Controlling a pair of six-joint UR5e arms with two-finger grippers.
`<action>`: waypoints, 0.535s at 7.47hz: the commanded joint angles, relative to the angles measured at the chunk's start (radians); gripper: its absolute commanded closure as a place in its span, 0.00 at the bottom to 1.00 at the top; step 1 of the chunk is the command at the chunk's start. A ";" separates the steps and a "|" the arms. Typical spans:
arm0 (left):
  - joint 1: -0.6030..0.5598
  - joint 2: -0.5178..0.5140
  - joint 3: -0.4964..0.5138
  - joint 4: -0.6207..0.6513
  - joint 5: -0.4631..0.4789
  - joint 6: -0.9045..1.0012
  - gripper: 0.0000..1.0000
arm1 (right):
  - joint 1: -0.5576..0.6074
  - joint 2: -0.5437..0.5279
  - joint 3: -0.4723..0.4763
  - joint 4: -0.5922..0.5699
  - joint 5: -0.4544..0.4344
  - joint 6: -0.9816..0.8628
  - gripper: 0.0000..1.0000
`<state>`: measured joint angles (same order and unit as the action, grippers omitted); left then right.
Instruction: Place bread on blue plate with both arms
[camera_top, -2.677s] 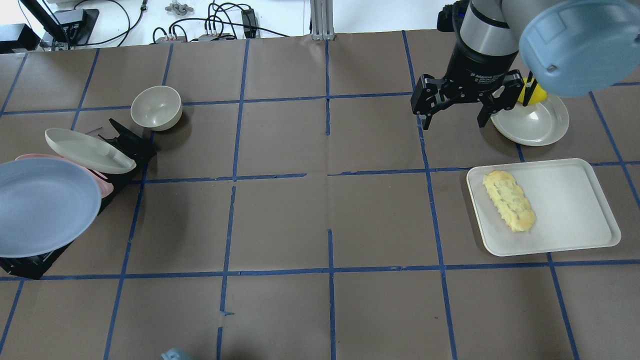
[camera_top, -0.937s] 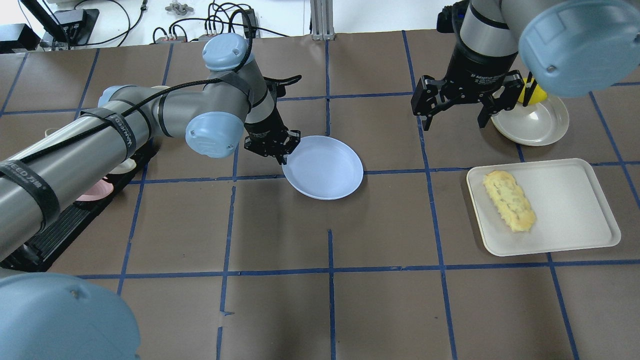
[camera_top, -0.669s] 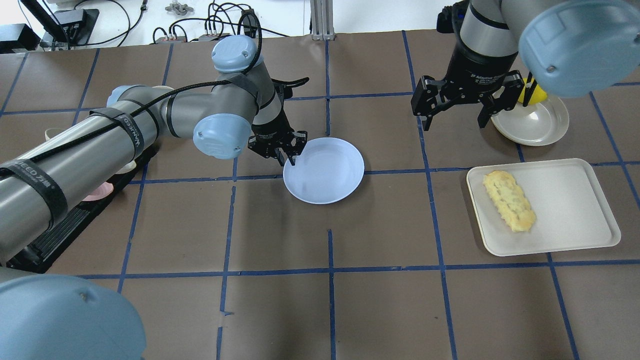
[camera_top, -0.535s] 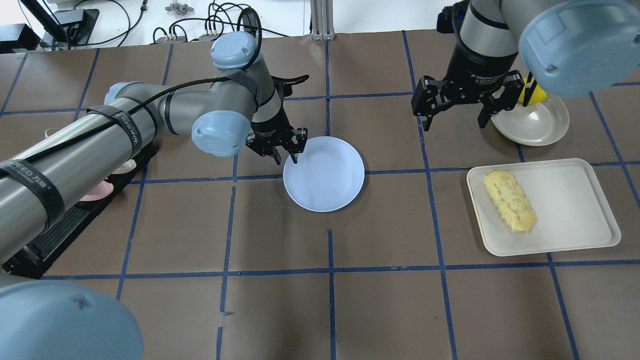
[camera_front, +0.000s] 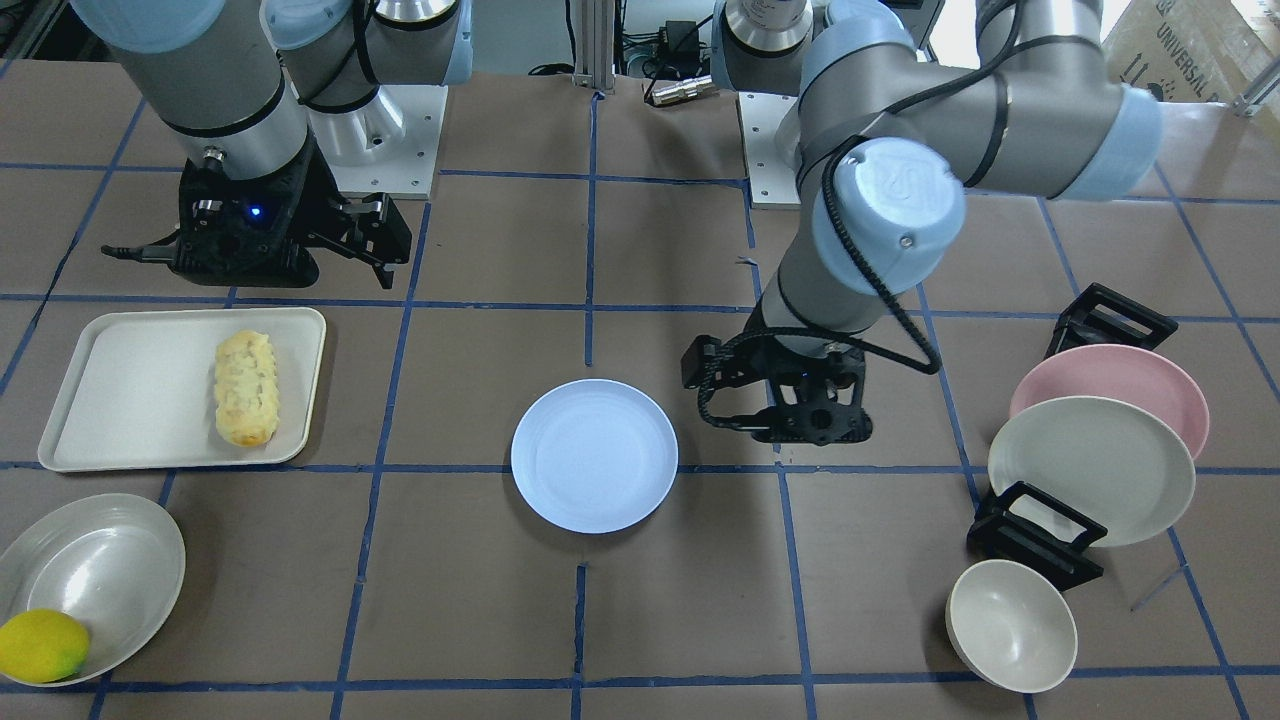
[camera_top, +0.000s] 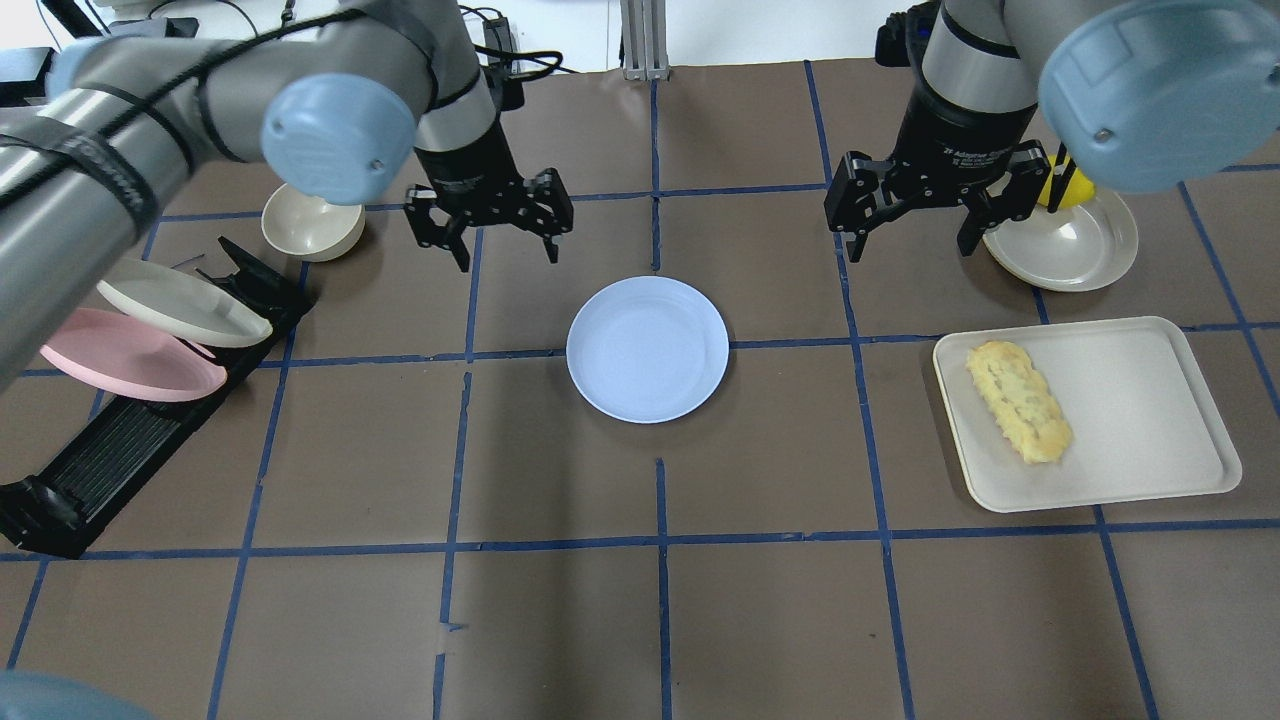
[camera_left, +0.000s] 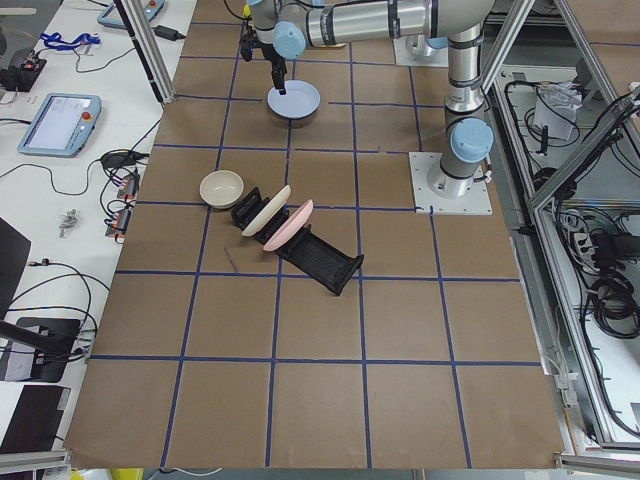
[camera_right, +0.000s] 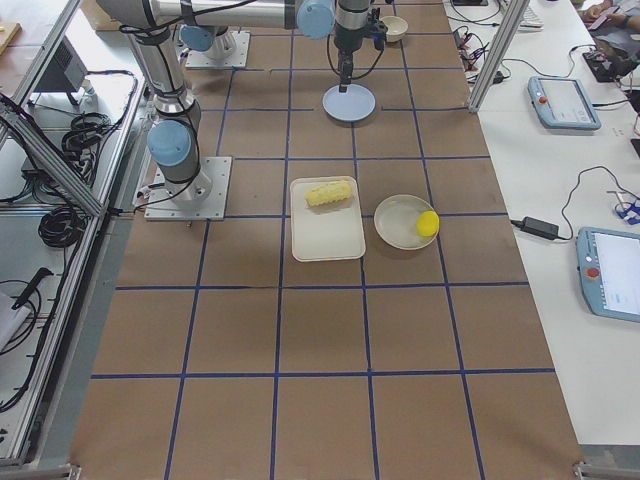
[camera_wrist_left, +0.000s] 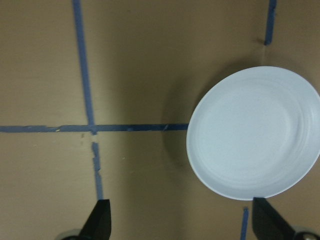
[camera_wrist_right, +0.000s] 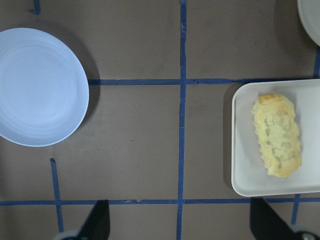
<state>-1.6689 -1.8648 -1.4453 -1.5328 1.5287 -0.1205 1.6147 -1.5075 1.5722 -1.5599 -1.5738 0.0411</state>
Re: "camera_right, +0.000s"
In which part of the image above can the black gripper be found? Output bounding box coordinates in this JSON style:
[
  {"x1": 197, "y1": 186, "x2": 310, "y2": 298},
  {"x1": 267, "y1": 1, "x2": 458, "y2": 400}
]
[{"x1": 334, "y1": 12, "x2": 388, "y2": 93}]

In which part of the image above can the light blue plate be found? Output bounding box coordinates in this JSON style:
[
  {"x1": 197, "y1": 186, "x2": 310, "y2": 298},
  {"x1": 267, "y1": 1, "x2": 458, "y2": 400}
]
[{"x1": 322, "y1": 84, "x2": 376, "y2": 122}]

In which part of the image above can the yellow bread loaf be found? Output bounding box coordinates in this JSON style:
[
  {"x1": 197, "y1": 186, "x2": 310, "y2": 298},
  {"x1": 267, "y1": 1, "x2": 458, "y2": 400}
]
[{"x1": 305, "y1": 180, "x2": 353, "y2": 207}]

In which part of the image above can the beige bowl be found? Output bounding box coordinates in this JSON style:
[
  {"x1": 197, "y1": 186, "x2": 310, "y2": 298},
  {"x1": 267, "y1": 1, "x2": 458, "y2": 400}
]
[{"x1": 381, "y1": 15, "x2": 409, "y2": 43}]

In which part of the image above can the white rectangular tray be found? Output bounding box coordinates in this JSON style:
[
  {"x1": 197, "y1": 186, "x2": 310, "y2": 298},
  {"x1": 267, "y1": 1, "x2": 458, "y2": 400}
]
[{"x1": 290, "y1": 176, "x2": 366, "y2": 262}]

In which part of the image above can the beige shallow dish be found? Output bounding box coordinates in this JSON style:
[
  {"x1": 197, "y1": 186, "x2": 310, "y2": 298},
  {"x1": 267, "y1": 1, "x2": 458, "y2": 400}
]
[{"x1": 374, "y1": 194, "x2": 439, "y2": 250}]

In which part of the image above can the yellow lemon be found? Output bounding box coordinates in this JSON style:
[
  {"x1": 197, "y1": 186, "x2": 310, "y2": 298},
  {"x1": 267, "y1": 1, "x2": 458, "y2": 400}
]
[{"x1": 416, "y1": 210, "x2": 440, "y2": 237}]

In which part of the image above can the blue teach pendant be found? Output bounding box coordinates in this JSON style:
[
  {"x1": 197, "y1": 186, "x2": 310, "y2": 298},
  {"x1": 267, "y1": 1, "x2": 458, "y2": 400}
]
[
  {"x1": 576, "y1": 227, "x2": 639, "y2": 323},
  {"x1": 527, "y1": 76, "x2": 601, "y2": 131}
]

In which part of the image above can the black power adapter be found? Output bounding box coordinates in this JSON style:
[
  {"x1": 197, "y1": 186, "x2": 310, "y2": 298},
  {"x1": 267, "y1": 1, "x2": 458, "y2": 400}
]
[{"x1": 521, "y1": 217, "x2": 559, "y2": 240}]

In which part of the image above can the grey control box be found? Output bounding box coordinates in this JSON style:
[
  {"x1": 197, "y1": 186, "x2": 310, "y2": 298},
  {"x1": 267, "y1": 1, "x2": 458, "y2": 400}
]
[{"x1": 31, "y1": 36, "x2": 88, "y2": 94}]

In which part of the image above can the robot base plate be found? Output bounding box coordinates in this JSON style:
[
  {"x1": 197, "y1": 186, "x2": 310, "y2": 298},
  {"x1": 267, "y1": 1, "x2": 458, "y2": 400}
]
[
  {"x1": 183, "y1": 30, "x2": 250, "y2": 70},
  {"x1": 144, "y1": 156, "x2": 232, "y2": 221}
]

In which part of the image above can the aluminium frame post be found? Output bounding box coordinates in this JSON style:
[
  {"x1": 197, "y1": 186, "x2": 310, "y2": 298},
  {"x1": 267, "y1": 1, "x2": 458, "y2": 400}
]
[{"x1": 467, "y1": 0, "x2": 529, "y2": 113}]

